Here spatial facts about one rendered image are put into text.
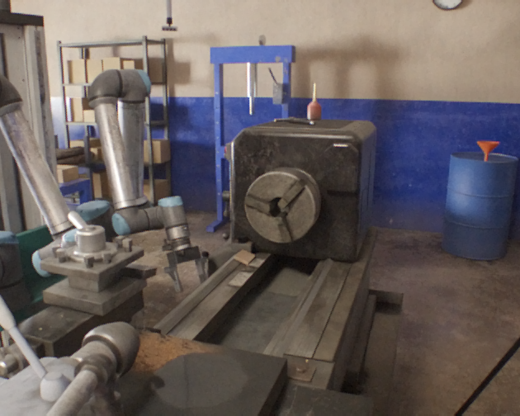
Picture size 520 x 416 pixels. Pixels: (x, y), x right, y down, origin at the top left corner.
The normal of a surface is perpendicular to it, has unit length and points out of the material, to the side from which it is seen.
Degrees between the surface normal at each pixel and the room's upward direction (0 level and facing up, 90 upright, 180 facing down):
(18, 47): 90
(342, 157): 90
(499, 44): 90
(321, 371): 0
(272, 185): 90
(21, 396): 0
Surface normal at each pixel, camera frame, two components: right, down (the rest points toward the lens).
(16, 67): 0.89, 0.12
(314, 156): -0.33, 0.25
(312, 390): 0.00, -0.97
